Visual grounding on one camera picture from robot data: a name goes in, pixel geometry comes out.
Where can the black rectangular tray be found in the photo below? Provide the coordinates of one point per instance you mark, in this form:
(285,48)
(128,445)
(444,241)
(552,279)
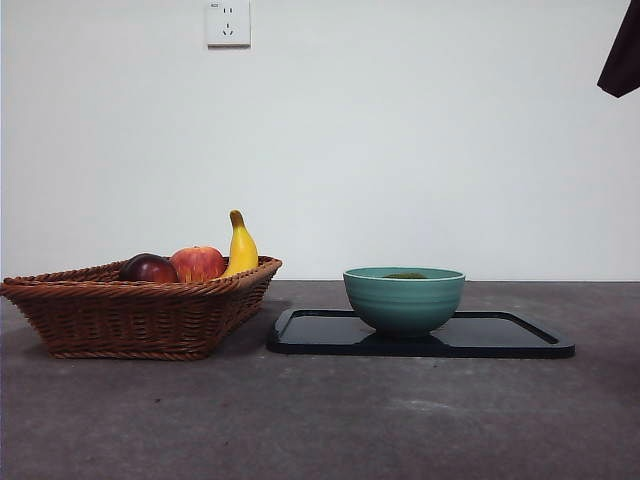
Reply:
(480,340)

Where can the dark purple plum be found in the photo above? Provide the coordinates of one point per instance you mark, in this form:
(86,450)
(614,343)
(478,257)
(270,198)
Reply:
(147,268)

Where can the red apple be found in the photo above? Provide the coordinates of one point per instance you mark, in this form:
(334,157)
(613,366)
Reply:
(197,262)

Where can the green avocado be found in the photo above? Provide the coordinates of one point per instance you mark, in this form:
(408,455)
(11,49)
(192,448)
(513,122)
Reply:
(404,275)

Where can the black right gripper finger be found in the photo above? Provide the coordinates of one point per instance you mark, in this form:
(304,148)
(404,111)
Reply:
(625,55)

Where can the teal ribbed bowl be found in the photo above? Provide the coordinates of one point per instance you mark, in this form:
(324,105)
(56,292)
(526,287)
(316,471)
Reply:
(405,305)

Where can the yellow banana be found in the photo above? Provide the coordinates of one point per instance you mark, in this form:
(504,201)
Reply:
(242,247)

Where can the white wall socket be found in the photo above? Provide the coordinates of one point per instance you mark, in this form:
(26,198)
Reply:
(228,24)

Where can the brown wicker basket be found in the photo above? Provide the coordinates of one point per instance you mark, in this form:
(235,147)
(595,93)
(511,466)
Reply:
(130,320)

